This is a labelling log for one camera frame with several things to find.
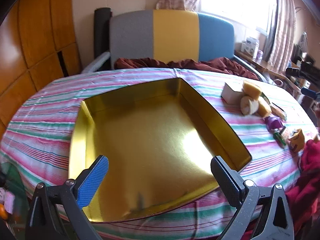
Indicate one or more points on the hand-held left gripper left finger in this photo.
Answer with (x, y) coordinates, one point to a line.
(92, 180)

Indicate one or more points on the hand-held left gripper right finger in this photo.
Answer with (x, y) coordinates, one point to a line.
(225, 177)

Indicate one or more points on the green cracker packet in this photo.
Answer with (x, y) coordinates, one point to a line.
(280, 138)

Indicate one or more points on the maroon tin box gold inside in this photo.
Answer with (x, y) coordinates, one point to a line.
(150, 142)

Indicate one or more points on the purple snack packet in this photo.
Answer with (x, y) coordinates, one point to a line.
(273, 123)

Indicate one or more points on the plastic wrapped bread roll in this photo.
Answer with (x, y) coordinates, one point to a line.
(248, 105)

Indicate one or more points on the yellow sponge cake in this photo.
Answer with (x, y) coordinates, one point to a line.
(252, 88)
(264, 107)

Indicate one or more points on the striped bed sheet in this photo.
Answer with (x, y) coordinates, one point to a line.
(37, 120)

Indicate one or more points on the orange yellow snack packet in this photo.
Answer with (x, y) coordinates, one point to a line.
(297, 138)

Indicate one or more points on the plain white carton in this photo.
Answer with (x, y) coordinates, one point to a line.
(231, 95)

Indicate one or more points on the red pink quilt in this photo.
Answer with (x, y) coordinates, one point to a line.
(310, 175)

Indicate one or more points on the pink packet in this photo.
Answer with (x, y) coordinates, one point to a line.
(10, 202)

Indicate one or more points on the orange fruit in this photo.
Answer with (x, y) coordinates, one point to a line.
(3, 212)

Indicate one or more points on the dark brown blanket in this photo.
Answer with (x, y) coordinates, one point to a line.
(220, 66)

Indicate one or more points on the wooden desk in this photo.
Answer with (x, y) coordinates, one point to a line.
(260, 65)

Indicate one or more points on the small purple box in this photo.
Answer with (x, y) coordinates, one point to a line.
(260, 54)

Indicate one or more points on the white printed carton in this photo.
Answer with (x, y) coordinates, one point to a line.
(252, 45)
(243, 47)

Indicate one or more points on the black electronic device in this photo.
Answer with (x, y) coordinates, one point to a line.
(302, 70)

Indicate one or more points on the black rolled mat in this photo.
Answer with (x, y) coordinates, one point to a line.
(101, 30)

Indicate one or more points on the grey yellow blue sofa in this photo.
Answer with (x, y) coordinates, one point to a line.
(175, 35)

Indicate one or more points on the wooden wardrobe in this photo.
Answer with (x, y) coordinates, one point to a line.
(37, 30)

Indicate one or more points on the window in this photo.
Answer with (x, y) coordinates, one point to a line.
(237, 0)

